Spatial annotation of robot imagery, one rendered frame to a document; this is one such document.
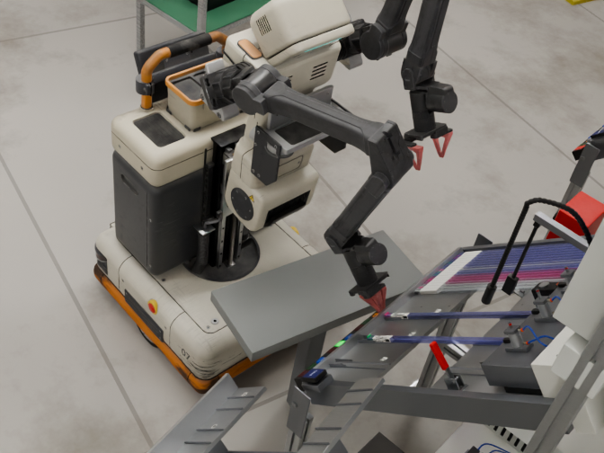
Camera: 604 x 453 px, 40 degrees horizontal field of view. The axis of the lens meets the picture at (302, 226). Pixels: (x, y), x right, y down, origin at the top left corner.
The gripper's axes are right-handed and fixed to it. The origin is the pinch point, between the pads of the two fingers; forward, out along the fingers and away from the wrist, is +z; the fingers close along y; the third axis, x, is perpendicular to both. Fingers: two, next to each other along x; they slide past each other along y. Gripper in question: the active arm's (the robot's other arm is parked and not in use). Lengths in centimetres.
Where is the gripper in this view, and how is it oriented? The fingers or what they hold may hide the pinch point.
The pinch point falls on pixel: (381, 311)
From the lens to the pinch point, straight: 221.3
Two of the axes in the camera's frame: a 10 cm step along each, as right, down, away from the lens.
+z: 4.2, 8.8, 2.2
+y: 6.7, -4.6, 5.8
